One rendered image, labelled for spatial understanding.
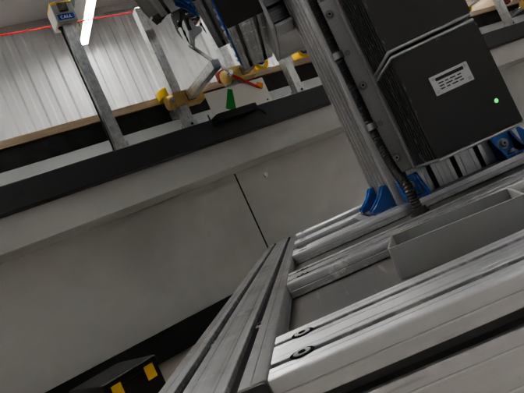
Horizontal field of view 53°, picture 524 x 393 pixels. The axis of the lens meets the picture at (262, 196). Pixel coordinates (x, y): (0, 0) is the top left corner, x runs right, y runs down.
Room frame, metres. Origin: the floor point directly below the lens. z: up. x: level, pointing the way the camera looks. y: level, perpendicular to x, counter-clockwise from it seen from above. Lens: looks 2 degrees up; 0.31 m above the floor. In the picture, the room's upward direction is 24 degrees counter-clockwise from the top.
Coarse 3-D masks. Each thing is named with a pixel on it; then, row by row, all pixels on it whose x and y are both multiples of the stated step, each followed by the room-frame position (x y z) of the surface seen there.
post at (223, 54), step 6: (204, 24) 1.94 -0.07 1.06; (210, 36) 1.94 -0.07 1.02; (216, 48) 1.94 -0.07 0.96; (222, 48) 1.93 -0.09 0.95; (222, 54) 1.92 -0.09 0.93; (228, 54) 1.93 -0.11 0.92; (222, 60) 1.93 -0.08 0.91; (228, 60) 1.93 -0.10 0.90; (228, 66) 1.92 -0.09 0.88; (234, 84) 1.93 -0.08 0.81
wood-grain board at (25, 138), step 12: (516, 0) 3.24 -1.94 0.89; (480, 12) 3.04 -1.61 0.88; (300, 60) 2.35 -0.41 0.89; (264, 72) 2.24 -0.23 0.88; (276, 72) 2.28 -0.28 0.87; (216, 84) 2.12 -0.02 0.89; (120, 108) 1.91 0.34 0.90; (132, 108) 1.93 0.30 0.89; (144, 108) 1.96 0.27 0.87; (84, 120) 1.84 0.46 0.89; (96, 120) 1.86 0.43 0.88; (36, 132) 1.76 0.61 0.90; (48, 132) 1.78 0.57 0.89; (60, 132) 1.80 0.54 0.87; (0, 144) 1.70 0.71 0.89; (12, 144) 1.72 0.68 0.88
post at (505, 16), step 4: (492, 0) 2.83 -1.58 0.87; (496, 0) 2.81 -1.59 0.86; (500, 0) 2.80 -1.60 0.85; (496, 4) 2.82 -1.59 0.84; (500, 4) 2.80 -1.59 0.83; (504, 4) 2.81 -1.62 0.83; (496, 8) 2.83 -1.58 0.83; (500, 8) 2.81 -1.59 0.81; (504, 8) 2.80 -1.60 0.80; (500, 12) 2.82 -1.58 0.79; (504, 12) 2.80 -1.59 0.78; (508, 12) 2.81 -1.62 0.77; (500, 16) 2.83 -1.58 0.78; (504, 16) 2.81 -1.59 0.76; (508, 16) 2.80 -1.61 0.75; (504, 20) 2.82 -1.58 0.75; (508, 20) 2.80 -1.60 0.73; (512, 20) 2.81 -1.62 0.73; (504, 24) 2.83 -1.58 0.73
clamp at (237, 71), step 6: (234, 66) 1.92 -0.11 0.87; (222, 72) 1.91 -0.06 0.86; (234, 72) 1.92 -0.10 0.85; (240, 72) 1.93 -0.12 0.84; (252, 72) 1.96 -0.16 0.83; (222, 78) 1.92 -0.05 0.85; (228, 78) 1.91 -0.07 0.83; (234, 78) 1.91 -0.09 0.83; (246, 78) 1.97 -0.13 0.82; (252, 78) 2.01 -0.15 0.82; (228, 84) 1.95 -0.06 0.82
